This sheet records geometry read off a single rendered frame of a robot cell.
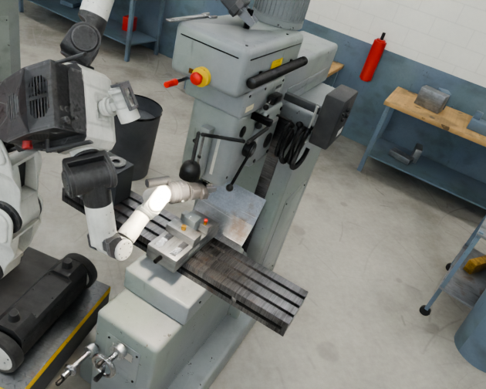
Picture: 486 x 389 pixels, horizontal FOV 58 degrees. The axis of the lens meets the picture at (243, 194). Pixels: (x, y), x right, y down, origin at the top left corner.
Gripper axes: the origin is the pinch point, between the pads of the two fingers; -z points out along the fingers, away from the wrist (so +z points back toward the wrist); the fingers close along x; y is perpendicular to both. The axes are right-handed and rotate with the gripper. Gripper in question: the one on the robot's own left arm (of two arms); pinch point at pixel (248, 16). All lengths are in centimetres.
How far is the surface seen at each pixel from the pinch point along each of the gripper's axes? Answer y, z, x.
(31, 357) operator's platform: -156, -36, 49
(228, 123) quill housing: -27.0, -20.7, 10.2
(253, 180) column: -61, -53, -35
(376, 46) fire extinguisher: -23, -100, -399
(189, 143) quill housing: -46.5, -16.5, 6.9
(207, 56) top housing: -11.4, -0.7, 21.3
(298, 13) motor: 9.0, -10.4, -18.7
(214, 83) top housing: -15.4, -7.8, 22.3
